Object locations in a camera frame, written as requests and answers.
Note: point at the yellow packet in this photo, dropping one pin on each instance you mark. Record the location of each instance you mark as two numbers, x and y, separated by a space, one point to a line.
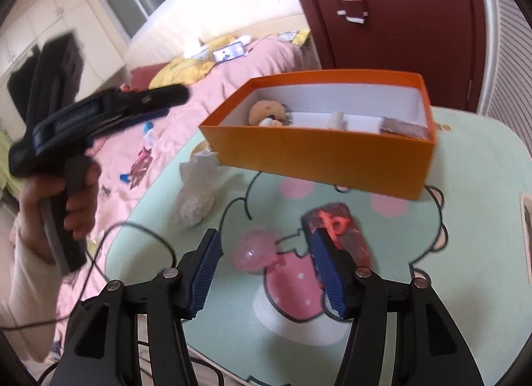
298 37

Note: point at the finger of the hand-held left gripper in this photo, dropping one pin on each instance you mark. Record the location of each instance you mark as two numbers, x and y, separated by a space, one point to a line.
158 99
133 121

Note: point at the dark printed packet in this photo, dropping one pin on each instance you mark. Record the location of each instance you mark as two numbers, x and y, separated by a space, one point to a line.
140 168

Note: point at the cream quilted headboard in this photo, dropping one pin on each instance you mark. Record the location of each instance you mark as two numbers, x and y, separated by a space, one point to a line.
232 8

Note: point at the blue white packet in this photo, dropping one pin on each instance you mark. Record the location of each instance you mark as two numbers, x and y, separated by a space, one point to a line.
147 133

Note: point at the pink bed blanket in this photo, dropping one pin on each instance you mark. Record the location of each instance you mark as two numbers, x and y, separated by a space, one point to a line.
232 74

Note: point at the dark red wardrobe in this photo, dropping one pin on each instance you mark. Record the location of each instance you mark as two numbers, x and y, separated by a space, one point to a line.
415 16

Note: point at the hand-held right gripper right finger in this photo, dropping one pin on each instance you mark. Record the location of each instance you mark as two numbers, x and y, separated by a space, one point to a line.
332 273

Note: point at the dark red pillow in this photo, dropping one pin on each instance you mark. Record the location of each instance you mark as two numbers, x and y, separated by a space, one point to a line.
143 76

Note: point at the orange cardboard box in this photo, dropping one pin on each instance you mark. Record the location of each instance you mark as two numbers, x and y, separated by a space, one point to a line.
324 161

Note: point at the person's left hand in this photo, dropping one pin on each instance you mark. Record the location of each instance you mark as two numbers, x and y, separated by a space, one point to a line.
81 211

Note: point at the yellow pillow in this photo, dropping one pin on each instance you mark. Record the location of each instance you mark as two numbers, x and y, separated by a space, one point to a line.
183 70

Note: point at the brown plush toy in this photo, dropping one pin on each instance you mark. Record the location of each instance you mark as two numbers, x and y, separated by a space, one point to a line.
266 111

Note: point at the white wall cabinet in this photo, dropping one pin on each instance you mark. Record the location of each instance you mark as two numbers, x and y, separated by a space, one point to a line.
62 8

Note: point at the person's left forearm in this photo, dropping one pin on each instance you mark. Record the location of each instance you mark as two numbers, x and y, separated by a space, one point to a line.
25 307

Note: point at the pink translucent capsule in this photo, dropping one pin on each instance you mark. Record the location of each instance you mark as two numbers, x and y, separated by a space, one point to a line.
253 253

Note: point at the smartphone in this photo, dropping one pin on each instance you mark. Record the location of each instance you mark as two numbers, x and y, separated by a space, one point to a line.
228 52

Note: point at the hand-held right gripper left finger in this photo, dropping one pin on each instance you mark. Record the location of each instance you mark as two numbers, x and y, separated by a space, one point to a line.
203 269

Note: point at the white plastic wrap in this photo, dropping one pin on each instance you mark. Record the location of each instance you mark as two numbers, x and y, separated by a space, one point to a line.
195 199

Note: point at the dark red mahjong block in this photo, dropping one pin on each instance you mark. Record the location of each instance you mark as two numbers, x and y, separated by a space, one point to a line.
349 232

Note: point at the green cartoon desktop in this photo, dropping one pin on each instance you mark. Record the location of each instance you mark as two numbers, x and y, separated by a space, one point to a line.
457 203

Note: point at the small blue object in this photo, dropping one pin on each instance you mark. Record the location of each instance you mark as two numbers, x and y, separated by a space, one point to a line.
124 178

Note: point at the brown card box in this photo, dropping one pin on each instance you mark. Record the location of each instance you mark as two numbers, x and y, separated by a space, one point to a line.
405 127

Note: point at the white louvred door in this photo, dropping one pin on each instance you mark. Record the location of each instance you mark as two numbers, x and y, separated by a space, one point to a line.
511 57

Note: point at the dark hanging garment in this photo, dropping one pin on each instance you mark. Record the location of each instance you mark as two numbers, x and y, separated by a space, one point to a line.
58 62

